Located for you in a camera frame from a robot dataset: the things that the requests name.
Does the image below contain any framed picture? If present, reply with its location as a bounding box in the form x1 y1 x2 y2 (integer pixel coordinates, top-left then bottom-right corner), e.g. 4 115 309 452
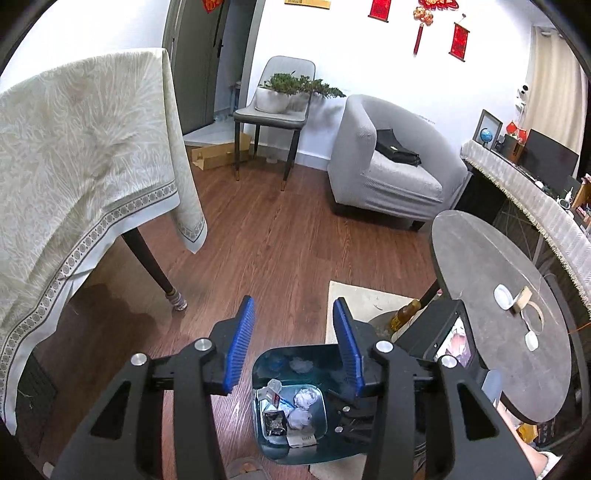
473 109 503 150

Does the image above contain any grey dining chair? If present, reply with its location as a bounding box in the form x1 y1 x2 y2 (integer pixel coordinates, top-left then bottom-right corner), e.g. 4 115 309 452
232 56 315 191

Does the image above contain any fringed beige desk cloth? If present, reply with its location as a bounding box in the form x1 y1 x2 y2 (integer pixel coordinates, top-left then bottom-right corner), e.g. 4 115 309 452
461 140 591 311

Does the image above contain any white security camera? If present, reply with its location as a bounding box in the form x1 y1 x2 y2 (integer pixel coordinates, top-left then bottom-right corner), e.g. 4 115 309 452
516 84 530 112

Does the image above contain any white paper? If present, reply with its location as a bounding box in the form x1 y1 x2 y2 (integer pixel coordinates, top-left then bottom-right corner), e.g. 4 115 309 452
294 387 322 410

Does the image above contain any dark teal trash bin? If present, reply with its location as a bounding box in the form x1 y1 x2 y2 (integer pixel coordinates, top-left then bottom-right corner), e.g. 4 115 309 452
252 344 376 465

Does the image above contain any dark wooden table leg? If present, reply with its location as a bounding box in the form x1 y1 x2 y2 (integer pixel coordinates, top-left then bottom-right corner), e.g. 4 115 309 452
121 228 187 311

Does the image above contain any beige patterned tablecloth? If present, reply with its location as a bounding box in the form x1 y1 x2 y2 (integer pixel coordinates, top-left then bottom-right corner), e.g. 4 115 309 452
1 48 207 432

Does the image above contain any flat cardboard box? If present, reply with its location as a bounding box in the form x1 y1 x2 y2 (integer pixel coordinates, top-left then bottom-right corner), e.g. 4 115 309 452
188 133 252 171

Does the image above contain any red wall scroll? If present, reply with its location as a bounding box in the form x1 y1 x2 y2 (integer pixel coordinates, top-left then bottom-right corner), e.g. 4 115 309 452
450 22 470 61
369 0 392 22

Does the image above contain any white SD card packaging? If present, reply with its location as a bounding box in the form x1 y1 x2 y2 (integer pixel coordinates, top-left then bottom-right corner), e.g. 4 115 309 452
287 428 318 449

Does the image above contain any grey door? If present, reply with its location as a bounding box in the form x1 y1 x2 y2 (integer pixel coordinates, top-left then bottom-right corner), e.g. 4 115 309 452
162 0 256 134

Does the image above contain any white plastic lid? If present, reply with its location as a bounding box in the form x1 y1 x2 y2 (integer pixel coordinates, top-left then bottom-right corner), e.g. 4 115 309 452
493 284 516 311
524 330 539 352

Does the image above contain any beige floor mat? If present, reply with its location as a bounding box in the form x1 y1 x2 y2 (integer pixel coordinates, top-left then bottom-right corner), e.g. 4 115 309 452
325 281 412 344

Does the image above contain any blue white plastic wrapper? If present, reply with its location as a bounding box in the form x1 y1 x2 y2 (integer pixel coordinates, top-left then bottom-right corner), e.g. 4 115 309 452
253 379 296 419

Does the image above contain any beige curtain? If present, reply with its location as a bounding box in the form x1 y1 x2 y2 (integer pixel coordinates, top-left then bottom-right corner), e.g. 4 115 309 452
523 26 588 153

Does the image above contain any red chinese knot ornament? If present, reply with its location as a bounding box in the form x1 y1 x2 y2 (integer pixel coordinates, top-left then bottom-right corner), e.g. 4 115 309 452
413 0 459 56

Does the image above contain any black monitor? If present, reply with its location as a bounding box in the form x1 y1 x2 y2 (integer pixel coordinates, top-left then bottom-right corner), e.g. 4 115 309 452
519 130 579 194

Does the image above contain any brown cardboard tape roll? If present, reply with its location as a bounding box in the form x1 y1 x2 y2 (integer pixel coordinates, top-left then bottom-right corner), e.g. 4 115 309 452
511 286 545 335

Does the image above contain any red right wall scroll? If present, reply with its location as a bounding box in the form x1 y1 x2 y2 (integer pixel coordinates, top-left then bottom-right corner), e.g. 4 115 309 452
450 22 470 61

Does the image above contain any amber liquid bottle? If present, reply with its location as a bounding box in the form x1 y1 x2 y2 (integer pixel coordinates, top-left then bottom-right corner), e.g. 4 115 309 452
389 299 422 333

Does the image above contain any grey armchair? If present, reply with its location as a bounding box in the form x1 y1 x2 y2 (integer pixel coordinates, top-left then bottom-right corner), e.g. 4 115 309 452
328 95 468 225

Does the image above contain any round grey marble table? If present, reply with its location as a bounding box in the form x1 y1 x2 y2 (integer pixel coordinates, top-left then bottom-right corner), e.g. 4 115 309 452
431 210 571 424

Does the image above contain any small blue globe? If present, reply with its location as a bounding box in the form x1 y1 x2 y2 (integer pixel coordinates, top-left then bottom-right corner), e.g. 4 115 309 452
478 128 495 149

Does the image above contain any red left wall scroll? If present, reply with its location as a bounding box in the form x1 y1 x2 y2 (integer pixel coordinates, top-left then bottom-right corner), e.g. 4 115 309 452
369 0 392 22

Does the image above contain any red fu door sticker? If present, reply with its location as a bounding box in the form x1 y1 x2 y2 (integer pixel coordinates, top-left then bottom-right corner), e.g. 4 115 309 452
202 0 223 14

